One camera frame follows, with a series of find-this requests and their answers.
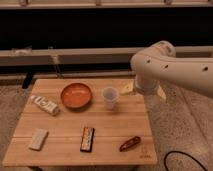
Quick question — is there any white ceramic cup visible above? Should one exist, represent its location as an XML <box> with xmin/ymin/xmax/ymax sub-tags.
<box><xmin>102</xmin><ymin>87</ymin><xmax>118</xmax><ymax>109</ymax></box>

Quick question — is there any red pocket knife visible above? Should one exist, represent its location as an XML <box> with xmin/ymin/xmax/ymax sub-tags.
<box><xmin>119</xmin><ymin>136</ymin><xmax>141</xmax><ymax>152</ymax></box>

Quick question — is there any grey horizontal rail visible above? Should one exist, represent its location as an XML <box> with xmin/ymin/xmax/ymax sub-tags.
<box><xmin>0</xmin><ymin>45</ymin><xmax>213</xmax><ymax>67</ymax></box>

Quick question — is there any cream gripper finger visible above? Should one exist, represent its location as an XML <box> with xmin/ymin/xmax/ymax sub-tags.
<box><xmin>121</xmin><ymin>82</ymin><xmax>134</xmax><ymax>95</ymax></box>
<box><xmin>157</xmin><ymin>85</ymin><xmax>166</xmax><ymax>101</ymax></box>

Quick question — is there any black and orange box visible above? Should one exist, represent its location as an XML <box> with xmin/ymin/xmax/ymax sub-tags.
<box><xmin>80</xmin><ymin>127</ymin><xmax>95</xmax><ymax>152</ymax></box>

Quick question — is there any white tube with label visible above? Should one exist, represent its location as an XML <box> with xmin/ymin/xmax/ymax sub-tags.
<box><xmin>30</xmin><ymin>95</ymin><xmax>60</xmax><ymax>116</ymax></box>

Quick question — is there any black cable loop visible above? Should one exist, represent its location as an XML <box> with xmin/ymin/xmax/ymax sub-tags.
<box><xmin>163</xmin><ymin>150</ymin><xmax>209</xmax><ymax>171</ymax></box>

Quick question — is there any orange ceramic bowl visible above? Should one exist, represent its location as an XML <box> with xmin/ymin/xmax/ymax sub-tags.
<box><xmin>61</xmin><ymin>83</ymin><xmax>93</xmax><ymax>109</ymax></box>

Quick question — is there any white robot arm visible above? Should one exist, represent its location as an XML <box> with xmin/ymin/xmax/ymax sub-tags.
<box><xmin>120</xmin><ymin>41</ymin><xmax>213</xmax><ymax>98</ymax></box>

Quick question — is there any wooden table board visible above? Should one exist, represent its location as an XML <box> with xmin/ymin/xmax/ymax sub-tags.
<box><xmin>3</xmin><ymin>78</ymin><xmax>157</xmax><ymax>167</ymax></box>

